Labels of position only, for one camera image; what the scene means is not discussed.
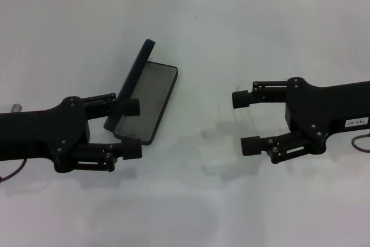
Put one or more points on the silver connector stub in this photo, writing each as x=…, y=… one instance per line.
x=16, y=107

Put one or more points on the white printed label sticker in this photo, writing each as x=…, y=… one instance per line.
x=357, y=122

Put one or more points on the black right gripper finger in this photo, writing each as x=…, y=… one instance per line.
x=241, y=99
x=250, y=145

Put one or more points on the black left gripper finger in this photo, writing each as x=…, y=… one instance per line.
x=131, y=148
x=131, y=107

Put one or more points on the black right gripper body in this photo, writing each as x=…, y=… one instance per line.
x=318, y=108

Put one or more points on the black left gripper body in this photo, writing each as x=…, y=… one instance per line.
x=43, y=134

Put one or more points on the black glasses case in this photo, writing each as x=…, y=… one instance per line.
x=150, y=99

